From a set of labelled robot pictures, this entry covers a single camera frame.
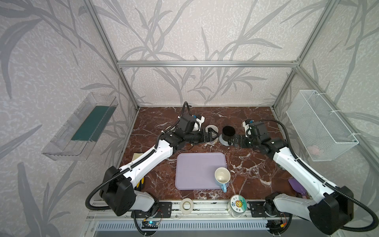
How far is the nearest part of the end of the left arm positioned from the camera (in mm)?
568

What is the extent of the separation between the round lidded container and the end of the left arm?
1.06 feet

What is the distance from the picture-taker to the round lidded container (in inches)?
26.7
